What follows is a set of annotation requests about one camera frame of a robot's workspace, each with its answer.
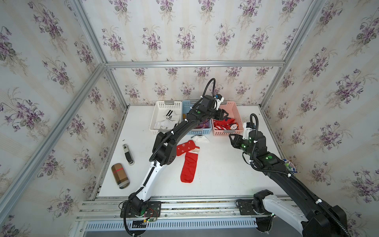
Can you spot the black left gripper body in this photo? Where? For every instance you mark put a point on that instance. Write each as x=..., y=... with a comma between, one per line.
x=218, y=114

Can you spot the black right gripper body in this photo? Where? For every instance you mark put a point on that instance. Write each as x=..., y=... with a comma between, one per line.
x=240, y=142

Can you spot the red snowflake sock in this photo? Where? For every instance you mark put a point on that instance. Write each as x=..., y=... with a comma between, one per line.
x=185, y=147
x=227, y=124

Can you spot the purple striped sock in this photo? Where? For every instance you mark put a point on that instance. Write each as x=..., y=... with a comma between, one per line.
x=203, y=126

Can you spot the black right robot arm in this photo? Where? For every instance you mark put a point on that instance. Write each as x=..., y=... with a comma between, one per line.
x=313, y=216

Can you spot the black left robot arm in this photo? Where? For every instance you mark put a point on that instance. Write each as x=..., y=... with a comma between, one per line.
x=165, y=146

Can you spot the pink plastic basket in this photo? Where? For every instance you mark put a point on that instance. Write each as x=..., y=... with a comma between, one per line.
x=232, y=109

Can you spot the blue plastic basket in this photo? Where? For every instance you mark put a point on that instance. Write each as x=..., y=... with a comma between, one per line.
x=186, y=107

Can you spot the white plastic basket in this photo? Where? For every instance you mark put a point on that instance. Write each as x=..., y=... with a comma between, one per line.
x=160, y=108

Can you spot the red beige cuff sock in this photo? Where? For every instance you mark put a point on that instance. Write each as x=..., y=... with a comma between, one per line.
x=195, y=151

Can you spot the plain red sock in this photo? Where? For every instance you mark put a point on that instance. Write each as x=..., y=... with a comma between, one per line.
x=189, y=167

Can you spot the colorful small items bundle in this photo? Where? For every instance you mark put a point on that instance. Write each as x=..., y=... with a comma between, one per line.
x=290, y=166

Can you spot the small black tool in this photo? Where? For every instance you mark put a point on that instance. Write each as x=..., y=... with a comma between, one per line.
x=127, y=154

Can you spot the brown plaid cylinder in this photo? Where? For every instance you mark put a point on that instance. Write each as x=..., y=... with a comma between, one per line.
x=120, y=176

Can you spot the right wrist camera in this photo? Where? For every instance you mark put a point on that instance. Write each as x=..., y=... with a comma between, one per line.
x=247, y=129

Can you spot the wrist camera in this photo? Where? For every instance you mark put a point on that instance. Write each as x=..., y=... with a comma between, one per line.
x=219, y=100
x=247, y=129

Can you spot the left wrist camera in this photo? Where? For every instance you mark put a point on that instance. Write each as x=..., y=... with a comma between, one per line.
x=219, y=100

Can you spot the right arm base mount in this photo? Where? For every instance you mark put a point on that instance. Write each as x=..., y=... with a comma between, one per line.
x=252, y=207

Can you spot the aluminium rail front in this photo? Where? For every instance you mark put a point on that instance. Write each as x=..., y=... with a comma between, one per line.
x=170, y=207

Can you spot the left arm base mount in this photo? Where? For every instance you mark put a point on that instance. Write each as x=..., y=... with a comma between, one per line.
x=150, y=209

